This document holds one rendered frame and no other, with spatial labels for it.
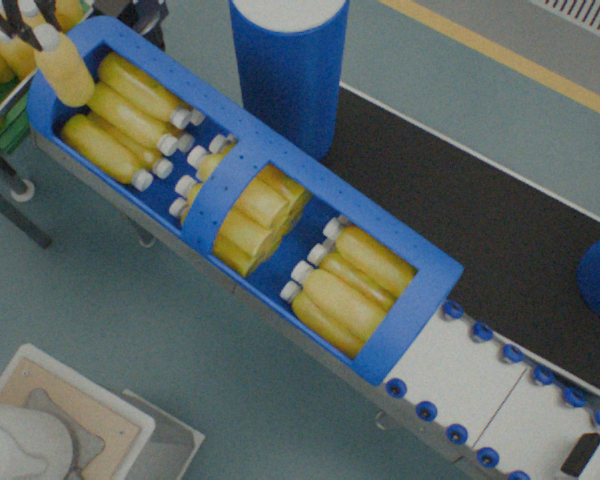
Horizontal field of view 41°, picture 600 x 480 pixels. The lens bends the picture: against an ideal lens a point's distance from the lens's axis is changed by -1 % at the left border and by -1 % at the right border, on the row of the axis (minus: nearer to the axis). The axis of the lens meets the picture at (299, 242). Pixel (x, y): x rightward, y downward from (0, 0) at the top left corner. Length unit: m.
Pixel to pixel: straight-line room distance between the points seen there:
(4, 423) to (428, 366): 0.84
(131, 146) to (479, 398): 0.89
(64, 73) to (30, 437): 0.61
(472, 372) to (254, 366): 1.06
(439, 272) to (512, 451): 0.46
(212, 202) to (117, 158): 0.28
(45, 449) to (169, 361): 1.25
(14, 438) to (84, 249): 1.45
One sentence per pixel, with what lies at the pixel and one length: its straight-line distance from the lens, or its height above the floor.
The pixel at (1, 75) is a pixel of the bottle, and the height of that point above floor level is 0.94.
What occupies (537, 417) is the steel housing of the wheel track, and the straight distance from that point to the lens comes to 1.75.
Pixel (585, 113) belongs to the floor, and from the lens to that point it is 3.04.
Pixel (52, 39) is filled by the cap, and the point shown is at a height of 1.46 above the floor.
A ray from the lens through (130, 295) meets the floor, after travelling 2.71.
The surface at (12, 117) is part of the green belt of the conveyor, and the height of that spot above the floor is 0.90.
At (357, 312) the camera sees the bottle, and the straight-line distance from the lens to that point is 1.49.
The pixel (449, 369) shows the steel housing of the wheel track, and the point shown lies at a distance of 1.72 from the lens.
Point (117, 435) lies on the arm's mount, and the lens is 1.62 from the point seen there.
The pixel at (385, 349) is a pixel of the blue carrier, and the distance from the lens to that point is 1.43.
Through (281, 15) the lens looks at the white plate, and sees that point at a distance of 1.83.
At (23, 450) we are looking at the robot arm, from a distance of 1.42.
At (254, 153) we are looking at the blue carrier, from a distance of 1.48.
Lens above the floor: 2.61
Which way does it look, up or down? 75 degrees down
